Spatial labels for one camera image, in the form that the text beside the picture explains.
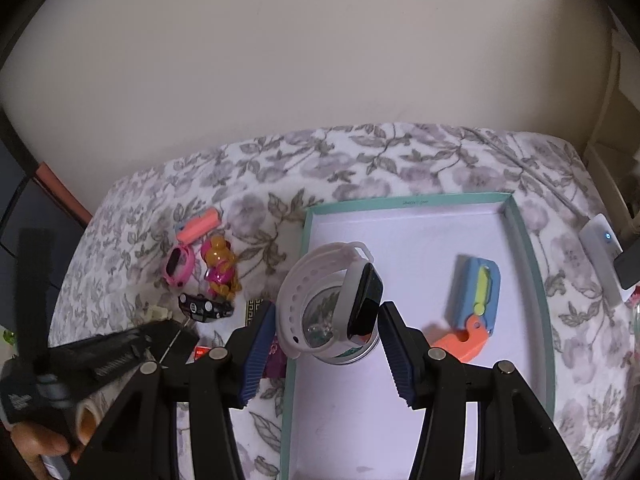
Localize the teal cardboard box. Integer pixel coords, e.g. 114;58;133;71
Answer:
280;191;557;480

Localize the purple packet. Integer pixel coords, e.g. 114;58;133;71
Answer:
259;342;289;382

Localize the white cable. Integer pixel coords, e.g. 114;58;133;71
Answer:
467;129;593;222

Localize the pink fitness band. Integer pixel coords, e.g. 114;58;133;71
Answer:
164;243;197;290

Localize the white power bank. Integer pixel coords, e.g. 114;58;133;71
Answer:
579;213;634;307

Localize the black gold patterned card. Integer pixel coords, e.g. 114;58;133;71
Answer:
244;299;267;332

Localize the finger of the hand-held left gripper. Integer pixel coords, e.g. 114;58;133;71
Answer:
47;319;201;392
16;229;55;361

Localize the person's left hand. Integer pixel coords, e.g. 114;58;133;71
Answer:
10;402;101;480

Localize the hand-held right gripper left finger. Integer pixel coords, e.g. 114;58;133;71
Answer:
75;301;278;480

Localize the brown pup toy figure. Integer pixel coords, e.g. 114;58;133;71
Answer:
201;236;243;305

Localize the blue toy knife orange blade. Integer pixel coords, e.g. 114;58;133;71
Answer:
430;255;502;363

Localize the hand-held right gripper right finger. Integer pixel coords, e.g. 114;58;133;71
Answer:
377;301;583;480

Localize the floral blanket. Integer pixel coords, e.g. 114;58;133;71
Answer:
49;122;640;480

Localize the round tin with clear lid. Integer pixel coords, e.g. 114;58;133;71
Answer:
299;287;382;367

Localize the black toy car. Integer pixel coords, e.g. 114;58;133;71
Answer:
177;292;235;324

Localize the beige tape roll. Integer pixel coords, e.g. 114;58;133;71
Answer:
74;377;132;447

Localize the white smartwatch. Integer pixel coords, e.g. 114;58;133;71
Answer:
276;241;384;360

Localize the black phone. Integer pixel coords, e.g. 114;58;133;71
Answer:
615;244;640;290

